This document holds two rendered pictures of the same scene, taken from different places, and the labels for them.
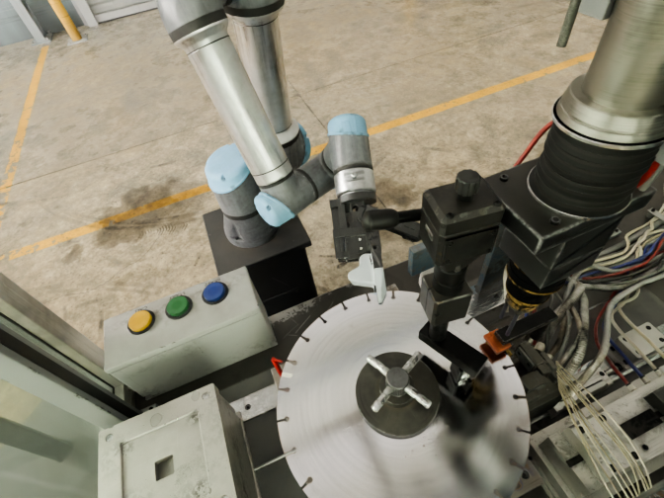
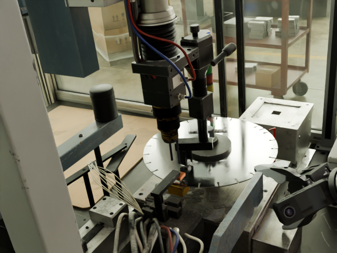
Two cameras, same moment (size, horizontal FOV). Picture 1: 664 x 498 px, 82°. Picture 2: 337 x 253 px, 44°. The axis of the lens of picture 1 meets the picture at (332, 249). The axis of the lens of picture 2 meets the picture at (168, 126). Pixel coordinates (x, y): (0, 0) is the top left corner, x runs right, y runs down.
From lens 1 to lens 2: 105 cm
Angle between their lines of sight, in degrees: 95
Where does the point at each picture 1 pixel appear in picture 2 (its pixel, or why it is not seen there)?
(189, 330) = not seen: outside the picture
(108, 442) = (305, 104)
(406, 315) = (234, 170)
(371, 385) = (220, 139)
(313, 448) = (223, 123)
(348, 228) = (318, 168)
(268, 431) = not seen: hidden behind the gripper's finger
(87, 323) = not seen: outside the picture
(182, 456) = (274, 116)
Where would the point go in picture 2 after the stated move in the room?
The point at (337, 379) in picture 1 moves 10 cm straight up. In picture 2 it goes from (238, 138) to (237, 102)
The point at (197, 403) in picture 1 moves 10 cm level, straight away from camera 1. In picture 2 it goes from (292, 123) to (327, 120)
